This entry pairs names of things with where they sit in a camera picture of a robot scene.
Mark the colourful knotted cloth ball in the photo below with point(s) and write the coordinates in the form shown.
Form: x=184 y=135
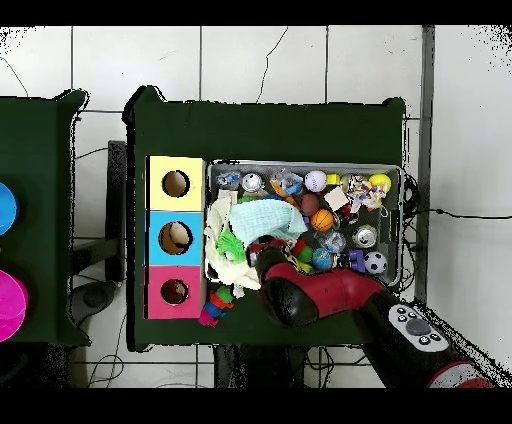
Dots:
x=362 y=192

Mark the pink bowl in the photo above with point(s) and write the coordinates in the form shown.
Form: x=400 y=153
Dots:
x=11 y=306

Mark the dark green table cloth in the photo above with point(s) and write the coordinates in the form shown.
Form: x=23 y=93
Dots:
x=272 y=132

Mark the blue bowl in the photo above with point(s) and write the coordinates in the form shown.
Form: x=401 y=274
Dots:
x=7 y=208

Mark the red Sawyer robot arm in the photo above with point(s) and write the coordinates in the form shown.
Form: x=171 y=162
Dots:
x=332 y=288

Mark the dark green side table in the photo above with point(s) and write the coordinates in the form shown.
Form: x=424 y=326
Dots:
x=40 y=160

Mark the green spiky ball with eyes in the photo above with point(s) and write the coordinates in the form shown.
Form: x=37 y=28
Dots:
x=231 y=244

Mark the light blue waffle cloth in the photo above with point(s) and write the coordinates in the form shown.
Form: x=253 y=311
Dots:
x=264 y=218

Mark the black and white soccer ball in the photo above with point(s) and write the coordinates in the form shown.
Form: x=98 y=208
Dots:
x=375 y=262

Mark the plain yellow ball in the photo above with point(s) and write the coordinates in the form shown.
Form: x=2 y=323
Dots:
x=382 y=180

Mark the multicolour fuzzy caterpillar toy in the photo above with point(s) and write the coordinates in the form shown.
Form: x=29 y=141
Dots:
x=218 y=306

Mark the blue globe ball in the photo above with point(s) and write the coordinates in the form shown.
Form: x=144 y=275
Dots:
x=322 y=259

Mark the cream waffle cloth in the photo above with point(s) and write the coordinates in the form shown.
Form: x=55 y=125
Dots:
x=218 y=216

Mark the black chair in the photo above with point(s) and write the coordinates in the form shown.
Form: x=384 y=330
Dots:
x=116 y=180

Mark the shallow clear mesh bin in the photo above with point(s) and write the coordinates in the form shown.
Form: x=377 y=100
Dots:
x=384 y=240

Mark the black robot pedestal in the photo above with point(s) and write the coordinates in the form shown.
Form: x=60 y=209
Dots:
x=260 y=368

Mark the white baseball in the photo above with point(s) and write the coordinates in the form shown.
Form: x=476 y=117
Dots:
x=316 y=181

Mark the brown toy football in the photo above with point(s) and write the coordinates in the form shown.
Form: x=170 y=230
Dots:
x=309 y=204

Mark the crushed soda can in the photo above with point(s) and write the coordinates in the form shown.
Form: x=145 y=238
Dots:
x=364 y=236
x=252 y=182

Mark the orange toy basketball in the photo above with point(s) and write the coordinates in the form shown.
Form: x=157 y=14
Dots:
x=322 y=220

